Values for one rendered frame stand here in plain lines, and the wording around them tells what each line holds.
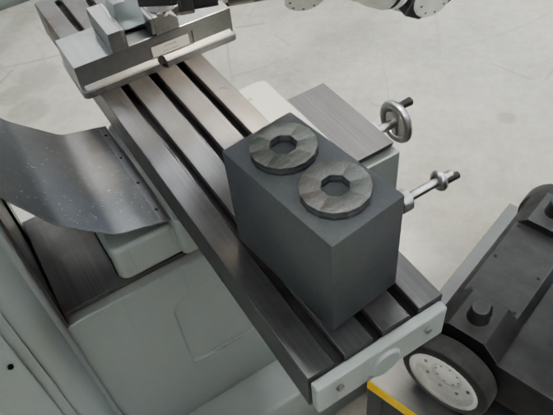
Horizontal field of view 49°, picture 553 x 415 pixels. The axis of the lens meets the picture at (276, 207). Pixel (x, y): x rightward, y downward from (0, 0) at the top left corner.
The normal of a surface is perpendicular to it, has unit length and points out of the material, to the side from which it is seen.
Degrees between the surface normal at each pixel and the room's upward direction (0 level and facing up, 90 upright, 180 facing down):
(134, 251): 90
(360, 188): 0
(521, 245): 0
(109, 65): 90
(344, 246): 90
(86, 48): 0
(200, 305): 90
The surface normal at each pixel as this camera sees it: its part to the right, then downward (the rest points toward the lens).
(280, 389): -0.08, -0.66
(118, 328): 0.53, 0.60
